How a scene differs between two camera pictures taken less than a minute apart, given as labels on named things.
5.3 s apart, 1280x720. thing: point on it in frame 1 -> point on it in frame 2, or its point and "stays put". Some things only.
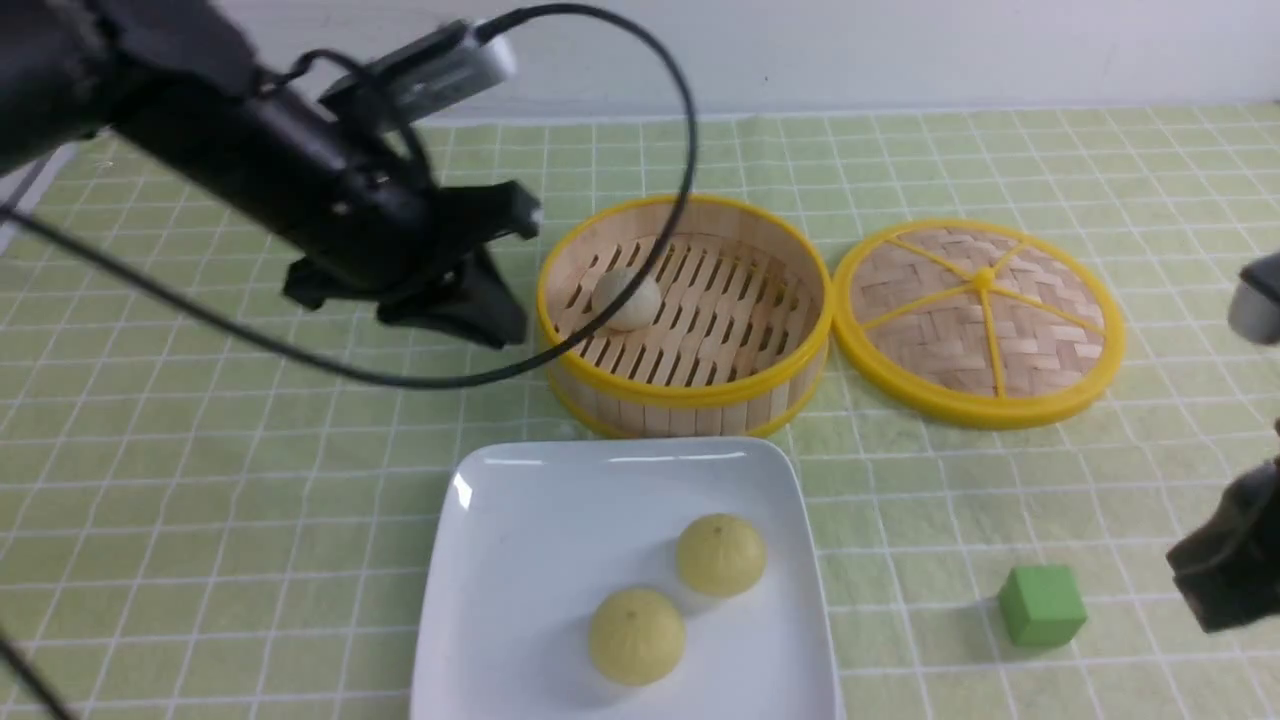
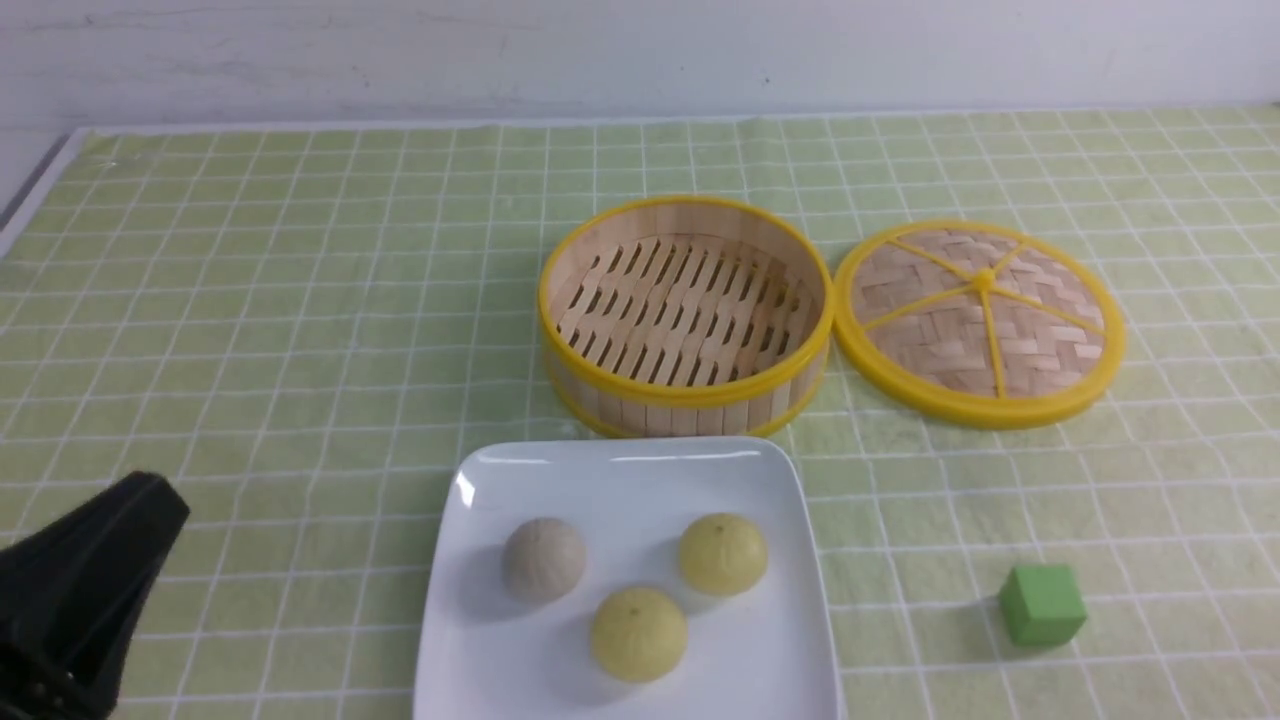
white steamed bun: (640, 312) -> (544, 559)
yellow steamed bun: (637, 636) stays put
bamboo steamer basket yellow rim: (737, 343) stays put
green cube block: (1042, 606) stays put
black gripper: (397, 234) -> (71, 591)
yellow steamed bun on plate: (719, 555) stays put
